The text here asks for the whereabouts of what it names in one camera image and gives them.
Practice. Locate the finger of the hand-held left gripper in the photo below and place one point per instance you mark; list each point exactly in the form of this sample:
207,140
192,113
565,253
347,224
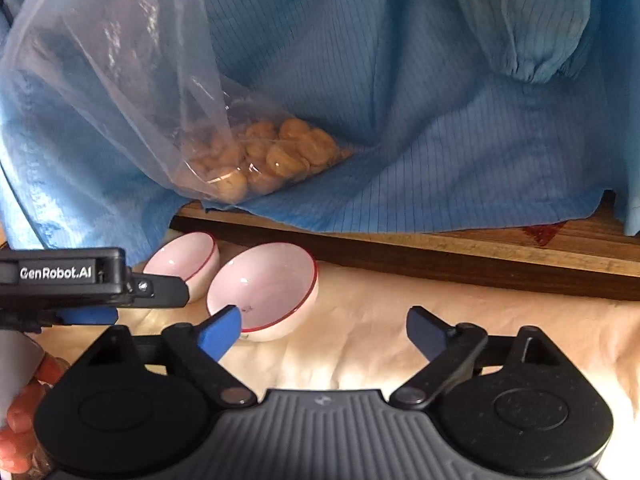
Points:
85,316
160,290

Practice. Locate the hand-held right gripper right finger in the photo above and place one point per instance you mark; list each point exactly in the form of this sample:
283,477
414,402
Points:
425,332

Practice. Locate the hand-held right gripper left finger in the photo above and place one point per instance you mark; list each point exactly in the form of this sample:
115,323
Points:
222,330

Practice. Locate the white red-rimmed ceramic bowl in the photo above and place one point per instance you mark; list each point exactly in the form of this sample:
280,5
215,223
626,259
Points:
185,260
265,285

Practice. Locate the person's left hand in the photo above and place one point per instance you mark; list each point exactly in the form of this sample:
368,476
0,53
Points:
22,410

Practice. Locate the cream cloth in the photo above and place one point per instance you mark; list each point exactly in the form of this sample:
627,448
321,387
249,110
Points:
500,320

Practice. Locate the raised wooden ledge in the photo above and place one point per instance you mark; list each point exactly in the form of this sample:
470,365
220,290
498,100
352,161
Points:
450,260

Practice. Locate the blue striped coat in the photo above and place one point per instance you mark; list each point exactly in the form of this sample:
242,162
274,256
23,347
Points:
400,110

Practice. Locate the clear plastic bag of nuts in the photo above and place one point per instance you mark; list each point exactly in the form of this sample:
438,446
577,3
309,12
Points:
125,60

